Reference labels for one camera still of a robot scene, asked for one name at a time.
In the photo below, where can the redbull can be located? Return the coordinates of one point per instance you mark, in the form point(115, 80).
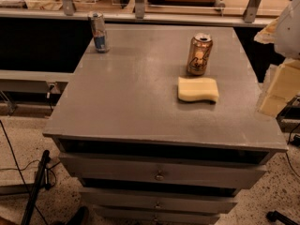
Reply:
point(99, 32)

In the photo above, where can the yellow sponge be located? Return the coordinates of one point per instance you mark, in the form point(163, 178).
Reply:
point(197, 89)

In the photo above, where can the metal railing post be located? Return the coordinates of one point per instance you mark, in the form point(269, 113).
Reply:
point(251, 10)
point(68, 7)
point(139, 9)

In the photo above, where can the metal railing post middle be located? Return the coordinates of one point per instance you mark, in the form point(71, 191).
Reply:
point(139, 9)

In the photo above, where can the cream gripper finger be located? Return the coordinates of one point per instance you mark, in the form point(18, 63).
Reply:
point(268, 34)
point(283, 87)

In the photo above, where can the black object floor right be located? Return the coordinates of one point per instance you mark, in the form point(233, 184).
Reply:
point(276, 216)

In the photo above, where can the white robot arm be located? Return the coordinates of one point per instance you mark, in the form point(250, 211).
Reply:
point(284, 33)

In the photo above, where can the metal railing post left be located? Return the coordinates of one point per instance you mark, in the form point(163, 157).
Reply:
point(68, 7)

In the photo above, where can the black tripod leg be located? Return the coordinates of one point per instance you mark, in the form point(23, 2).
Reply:
point(33, 194)

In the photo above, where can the orange soda can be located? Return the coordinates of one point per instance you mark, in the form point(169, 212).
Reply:
point(200, 47)

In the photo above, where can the metal railing post right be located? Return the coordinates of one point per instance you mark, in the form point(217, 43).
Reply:
point(251, 10)

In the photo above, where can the grey drawer cabinet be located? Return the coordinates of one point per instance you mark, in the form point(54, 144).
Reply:
point(142, 153)

